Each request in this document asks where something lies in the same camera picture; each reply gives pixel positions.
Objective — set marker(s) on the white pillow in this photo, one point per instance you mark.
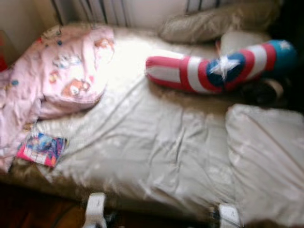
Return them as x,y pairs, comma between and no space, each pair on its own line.
240,42

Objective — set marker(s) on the colourful comic book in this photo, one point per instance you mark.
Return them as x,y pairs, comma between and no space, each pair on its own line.
42,149

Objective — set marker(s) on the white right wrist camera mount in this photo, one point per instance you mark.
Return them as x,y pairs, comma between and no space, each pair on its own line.
229,216

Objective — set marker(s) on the dark round object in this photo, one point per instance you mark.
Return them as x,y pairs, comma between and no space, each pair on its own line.
260,94

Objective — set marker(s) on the beige floral bed sheet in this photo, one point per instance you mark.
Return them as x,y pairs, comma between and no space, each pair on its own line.
156,147

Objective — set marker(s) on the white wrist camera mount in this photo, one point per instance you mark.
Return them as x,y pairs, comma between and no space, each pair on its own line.
229,216
95,209

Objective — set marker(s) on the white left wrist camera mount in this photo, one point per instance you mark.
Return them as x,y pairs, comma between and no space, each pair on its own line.
95,209

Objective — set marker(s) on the grey pleated curtain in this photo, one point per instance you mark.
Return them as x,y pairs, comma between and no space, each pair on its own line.
95,12
204,4

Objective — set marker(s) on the pink cartoon print blanket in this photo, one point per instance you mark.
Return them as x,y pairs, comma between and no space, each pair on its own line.
61,71

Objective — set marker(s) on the red white striped bolster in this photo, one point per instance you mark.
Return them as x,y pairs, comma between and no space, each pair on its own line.
190,73

